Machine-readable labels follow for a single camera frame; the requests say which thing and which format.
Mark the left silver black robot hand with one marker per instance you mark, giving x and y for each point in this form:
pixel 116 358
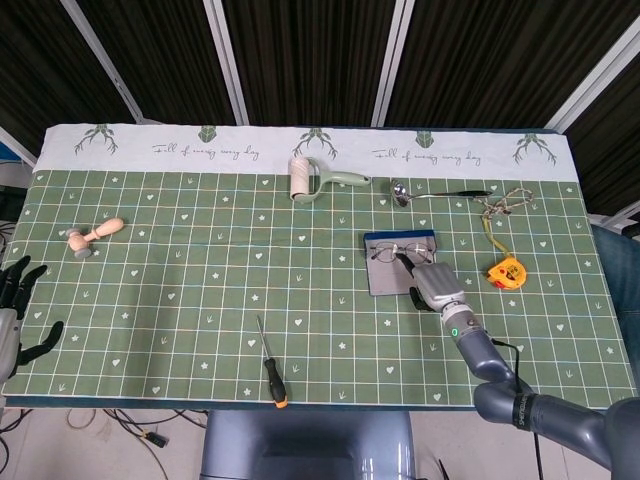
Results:
pixel 6 330

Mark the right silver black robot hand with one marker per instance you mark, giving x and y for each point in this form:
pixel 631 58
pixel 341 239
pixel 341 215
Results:
pixel 440 287

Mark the blue glasses case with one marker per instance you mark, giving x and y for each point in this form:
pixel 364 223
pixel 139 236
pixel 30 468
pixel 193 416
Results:
pixel 385 280

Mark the wire-frame eyeglasses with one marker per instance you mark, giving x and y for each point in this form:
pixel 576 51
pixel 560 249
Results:
pixel 385 250

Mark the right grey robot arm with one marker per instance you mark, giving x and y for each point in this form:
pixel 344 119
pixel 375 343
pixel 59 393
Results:
pixel 487 360

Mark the yellow tape measure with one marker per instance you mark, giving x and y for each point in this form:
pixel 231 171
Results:
pixel 507 275

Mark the small wooden mallet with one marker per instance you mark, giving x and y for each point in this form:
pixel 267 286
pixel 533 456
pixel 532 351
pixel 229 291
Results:
pixel 80 242

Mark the green lint roller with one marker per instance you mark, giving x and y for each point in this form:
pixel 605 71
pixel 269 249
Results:
pixel 300 182

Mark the black power strip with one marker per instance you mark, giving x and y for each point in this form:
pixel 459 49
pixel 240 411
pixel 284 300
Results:
pixel 157 440

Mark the black orange screwdriver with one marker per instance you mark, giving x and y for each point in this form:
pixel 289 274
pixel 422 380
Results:
pixel 275 380

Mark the green grid tablecloth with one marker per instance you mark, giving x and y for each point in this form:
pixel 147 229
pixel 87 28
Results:
pixel 200 260

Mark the grey blue robot torso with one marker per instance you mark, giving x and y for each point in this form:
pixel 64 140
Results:
pixel 300 450

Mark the dark pleated curtain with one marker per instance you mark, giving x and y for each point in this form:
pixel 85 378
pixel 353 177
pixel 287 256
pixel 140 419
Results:
pixel 310 60

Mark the white partition post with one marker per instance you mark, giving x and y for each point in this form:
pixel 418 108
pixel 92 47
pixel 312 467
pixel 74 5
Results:
pixel 595 75
pixel 225 60
pixel 392 60
pixel 100 60

